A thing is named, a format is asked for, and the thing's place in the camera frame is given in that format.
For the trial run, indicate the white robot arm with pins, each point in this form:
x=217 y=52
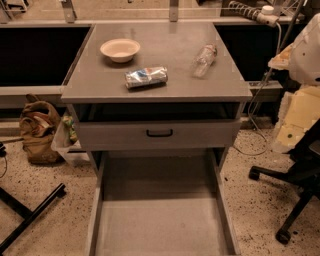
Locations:
x=302 y=57

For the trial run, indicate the grey drawer cabinet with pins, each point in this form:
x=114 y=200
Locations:
x=96 y=79

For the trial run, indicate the grey top drawer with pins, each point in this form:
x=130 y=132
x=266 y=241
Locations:
x=146 y=126

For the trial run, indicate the grey open middle drawer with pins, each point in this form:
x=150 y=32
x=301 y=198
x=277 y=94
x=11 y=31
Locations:
x=160 y=205

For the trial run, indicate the white paper bowl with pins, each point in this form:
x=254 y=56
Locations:
x=120 y=50

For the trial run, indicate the clear plastic bottle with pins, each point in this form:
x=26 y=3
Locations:
x=203 y=60

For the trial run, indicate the green snack packet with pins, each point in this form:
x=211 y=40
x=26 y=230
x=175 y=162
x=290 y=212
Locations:
x=69 y=124

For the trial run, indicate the clear plastic bin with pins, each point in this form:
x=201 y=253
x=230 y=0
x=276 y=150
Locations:
x=70 y=152

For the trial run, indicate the brown paper bag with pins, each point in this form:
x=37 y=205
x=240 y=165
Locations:
x=38 y=125

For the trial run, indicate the yellow foam block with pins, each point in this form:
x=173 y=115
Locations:
x=298 y=112

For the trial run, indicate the black metal stand leg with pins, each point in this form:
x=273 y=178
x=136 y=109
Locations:
x=28 y=215

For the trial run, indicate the white corrugated hose fixture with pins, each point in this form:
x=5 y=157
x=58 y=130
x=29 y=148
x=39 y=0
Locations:
x=265 y=15

